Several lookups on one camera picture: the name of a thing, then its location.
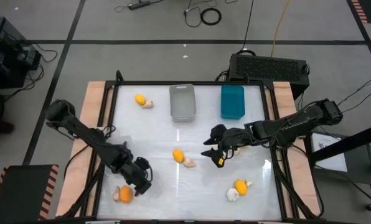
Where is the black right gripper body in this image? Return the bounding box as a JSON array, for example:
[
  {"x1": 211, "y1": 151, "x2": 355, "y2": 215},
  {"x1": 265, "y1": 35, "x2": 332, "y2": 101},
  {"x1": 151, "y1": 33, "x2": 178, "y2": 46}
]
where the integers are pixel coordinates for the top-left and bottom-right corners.
[{"x1": 209, "y1": 123, "x2": 256, "y2": 150}]

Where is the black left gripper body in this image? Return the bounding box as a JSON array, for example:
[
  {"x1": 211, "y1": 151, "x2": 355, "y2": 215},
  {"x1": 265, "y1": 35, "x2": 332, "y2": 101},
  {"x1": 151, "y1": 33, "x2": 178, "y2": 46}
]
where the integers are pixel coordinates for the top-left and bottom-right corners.
[{"x1": 110, "y1": 149, "x2": 154, "y2": 187}]

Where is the large orange-yellow lemon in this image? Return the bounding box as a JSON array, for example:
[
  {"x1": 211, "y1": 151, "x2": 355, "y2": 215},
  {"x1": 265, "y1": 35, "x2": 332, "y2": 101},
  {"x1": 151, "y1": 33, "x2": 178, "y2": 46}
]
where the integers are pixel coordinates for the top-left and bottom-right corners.
[{"x1": 119, "y1": 185, "x2": 133, "y2": 205}]

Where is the yellow lemon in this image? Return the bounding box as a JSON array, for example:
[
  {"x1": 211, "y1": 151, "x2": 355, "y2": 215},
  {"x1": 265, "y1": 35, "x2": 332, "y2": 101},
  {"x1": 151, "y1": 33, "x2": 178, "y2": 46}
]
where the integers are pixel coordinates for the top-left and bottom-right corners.
[
  {"x1": 134, "y1": 93, "x2": 147, "y2": 106},
  {"x1": 172, "y1": 148, "x2": 186, "y2": 164},
  {"x1": 234, "y1": 179, "x2": 248, "y2": 197}
]

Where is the white garlic bulb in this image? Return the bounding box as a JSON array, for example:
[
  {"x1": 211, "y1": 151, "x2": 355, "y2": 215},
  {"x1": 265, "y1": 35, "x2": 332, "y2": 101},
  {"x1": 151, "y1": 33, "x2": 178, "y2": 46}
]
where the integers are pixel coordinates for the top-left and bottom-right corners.
[{"x1": 225, "y1": 187, "x2": 240, "y2": 202}]

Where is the teal plastic basket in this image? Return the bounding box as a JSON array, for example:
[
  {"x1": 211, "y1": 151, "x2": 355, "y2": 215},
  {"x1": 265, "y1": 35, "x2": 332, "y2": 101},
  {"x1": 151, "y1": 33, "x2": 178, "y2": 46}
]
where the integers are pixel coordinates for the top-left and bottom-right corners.
[{"x1": 220, "y1": 85, "x2": 246, "y2": 120}]

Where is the grey plastic basket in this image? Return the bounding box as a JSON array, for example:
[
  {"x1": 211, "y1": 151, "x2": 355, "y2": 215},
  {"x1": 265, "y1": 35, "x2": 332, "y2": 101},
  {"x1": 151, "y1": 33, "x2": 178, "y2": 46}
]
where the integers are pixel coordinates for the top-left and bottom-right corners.
[{"x1": 169, "y1": 83, "x2": 197, "y2": 123}]

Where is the light wooden side board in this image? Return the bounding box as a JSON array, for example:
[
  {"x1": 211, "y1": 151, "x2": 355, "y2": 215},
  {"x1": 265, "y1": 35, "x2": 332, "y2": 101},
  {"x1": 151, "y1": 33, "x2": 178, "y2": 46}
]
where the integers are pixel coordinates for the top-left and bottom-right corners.
[
  {"x1": 55, "y1": 80, "x2": 107, "y2": 218},
  {"x1": 272, "y1": 81, "x2": 322, "y2": 218}
]

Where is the black perforated computer case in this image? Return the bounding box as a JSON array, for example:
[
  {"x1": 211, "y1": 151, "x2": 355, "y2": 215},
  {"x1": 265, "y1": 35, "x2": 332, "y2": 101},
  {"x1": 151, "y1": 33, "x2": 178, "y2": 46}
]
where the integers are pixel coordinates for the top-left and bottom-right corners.
[{"x1": 228, "y1": 53, "x2": 311, "y2": 101}]

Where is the white paper sheet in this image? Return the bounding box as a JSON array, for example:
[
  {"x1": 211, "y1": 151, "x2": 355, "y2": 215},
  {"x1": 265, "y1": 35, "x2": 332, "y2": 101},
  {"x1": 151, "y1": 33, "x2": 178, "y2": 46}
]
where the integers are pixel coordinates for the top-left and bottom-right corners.
[{"x1": 311, "y1": 132, "x2": 348, "y2": 173}]

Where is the black metal stand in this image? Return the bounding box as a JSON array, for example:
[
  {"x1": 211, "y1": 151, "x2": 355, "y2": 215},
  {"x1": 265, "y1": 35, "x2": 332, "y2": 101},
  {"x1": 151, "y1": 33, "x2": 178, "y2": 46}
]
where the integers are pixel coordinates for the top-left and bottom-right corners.
[{"x1": 303, "y1": 121, "x2": 371, "y2": 212}]

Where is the black power strip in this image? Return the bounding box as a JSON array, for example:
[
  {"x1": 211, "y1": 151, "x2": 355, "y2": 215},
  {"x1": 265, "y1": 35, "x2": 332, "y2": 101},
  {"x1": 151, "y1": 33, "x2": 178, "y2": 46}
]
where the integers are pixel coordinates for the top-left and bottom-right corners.
[{"x1": 128, "y1": 1, "x2": 151, "y2": 11}]

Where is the black equipment rack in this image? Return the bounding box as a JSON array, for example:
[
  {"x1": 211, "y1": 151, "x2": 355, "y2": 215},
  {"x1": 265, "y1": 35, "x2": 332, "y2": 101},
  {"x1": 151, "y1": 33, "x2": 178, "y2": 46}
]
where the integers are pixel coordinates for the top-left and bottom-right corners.
[{"x1": 0, "y1": 15, "x2": 42, "y2": 90}]

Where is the black aluminium table frame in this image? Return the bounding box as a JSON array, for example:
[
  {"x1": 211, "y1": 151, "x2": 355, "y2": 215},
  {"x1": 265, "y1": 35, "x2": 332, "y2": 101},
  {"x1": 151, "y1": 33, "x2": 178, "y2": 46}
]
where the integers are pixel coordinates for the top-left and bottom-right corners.
[{"x1": 79, "y1": 70, "x2": 301, "y2": 222}]

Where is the long black cable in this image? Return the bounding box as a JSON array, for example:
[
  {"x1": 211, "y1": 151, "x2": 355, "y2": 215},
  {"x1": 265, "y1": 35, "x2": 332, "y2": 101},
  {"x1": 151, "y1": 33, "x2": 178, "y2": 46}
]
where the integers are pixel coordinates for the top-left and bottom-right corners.
[{"x1": 235, "y1": 0, "x2": 255, "y2": 56}]

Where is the long yellow cable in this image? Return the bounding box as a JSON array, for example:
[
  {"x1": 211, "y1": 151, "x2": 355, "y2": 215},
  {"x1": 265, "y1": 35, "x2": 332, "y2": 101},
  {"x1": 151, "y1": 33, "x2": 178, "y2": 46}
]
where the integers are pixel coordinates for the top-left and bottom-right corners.
[{"x1": 270, "y1": 0, "x2": 291, "y2": 58}]

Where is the coiled black cable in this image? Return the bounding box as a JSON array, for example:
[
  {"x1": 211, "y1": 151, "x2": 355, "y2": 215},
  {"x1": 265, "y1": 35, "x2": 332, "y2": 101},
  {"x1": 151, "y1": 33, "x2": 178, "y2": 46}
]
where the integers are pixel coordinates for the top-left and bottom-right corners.
[{"x1": 200, "y1": 7, "x2": 222, "y2": 26}]

